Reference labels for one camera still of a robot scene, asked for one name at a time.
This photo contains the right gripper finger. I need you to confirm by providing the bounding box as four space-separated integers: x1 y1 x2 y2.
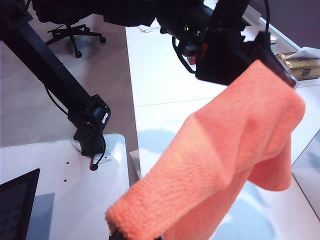
108 227 127 240

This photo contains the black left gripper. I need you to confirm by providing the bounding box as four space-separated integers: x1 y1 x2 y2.
196 0 297 88

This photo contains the orange microfibre cloth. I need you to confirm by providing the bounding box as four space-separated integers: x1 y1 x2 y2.
104 59 306 240

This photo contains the white robot base platform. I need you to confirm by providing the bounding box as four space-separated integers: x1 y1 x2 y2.
0 133 131 240

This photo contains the square frameless table mirror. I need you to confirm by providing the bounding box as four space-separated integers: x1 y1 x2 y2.
290 119 320 218

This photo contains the gold brown packet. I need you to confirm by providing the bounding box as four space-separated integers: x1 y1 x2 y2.
276 51 320 81

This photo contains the rubik's cube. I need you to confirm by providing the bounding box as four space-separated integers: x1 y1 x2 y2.
185 46 200 66

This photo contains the long grey desk partition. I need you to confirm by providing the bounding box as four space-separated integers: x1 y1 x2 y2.
259 0 320 50

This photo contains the black swivel office chair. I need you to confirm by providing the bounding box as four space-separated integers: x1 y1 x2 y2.
46 22 107 59

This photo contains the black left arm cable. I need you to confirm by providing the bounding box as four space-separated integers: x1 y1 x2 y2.
263 0 271 35

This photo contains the thin black cable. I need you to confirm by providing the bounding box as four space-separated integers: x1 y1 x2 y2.
171 36 197 75

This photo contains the black arm base cable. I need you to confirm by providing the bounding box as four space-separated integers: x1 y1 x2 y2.
43 84 72 120

